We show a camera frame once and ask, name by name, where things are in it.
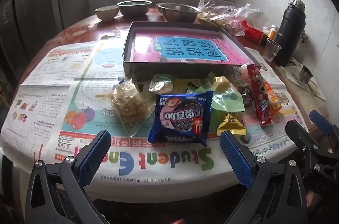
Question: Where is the clear plastic bag with food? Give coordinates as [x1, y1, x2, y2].
[197, 0, 268, 36]

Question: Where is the dark foil snack packet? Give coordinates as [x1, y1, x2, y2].
[230, 66, 255, 108]

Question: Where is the small ceramic bowl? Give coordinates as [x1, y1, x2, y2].
[95, 5, 119, 22]

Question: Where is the pink and blue book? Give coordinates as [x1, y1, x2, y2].
[132, 29, 248, 64]

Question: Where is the orange pill bottle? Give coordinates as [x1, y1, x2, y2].
[266, 25, 279, 40]

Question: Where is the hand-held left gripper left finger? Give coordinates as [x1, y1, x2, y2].
[25, 130, 112, 224]

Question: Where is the newspaper sheet with cartoon picture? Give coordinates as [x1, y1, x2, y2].
[246, 47, 281, 87]

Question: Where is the orange rice cracker packet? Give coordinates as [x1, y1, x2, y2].
[265, 81, 282, 112]

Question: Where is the small metal cup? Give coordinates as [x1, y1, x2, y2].
[300, 66, 313, 84]

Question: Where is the dark cardboard box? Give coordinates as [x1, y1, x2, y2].
[122, 21, 263, 81]

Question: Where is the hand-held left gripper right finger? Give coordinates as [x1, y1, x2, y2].
[219, 130, 309, 224]

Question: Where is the clear brown cake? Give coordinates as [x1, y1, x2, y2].
[110, 78, 155, 134]

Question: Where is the jelly cup with green lid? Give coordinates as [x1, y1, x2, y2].
[149, 74, 174, 94]

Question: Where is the small green white candy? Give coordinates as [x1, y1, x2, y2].
[186, 82, 200, 94]

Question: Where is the dark grey refrigerator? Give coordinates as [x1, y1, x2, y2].
[0, 0, 90, 73]

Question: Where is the white crumpled paper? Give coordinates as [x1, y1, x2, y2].
[278, 60, 329, 101]

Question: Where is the colourful newspaper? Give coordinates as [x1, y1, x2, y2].
[0, 40, 311, 187]

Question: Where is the blue cookie packet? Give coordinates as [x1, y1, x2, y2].
[148, 91, 214, 148]

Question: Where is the gold wrapped candy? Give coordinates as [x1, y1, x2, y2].
[217, 113, 248, 137]
[212, 76, 231, 93]

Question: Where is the steel bowl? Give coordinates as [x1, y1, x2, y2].
[156, 3, 202, 22]
[117, 0, 153, 18]

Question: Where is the clear plastic cup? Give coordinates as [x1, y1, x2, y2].
[263, 38, 282, 62]

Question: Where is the black thermos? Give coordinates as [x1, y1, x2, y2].
[273, 0, 308, 68]

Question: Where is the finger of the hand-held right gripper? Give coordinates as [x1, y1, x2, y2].
[309, 110, 339, 153]
[285, 119, 339, 189]

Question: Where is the yellow-green candy wrapper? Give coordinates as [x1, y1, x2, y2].
[195, 71, 221, 93]

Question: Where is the red tissue box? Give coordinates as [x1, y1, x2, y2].
[242, 19, 268, 44]

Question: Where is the light green snack packet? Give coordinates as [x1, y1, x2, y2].
[210, 86, 245, 112]

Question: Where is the long red snack packet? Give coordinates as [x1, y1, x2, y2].
[247, 64, 273, 127]

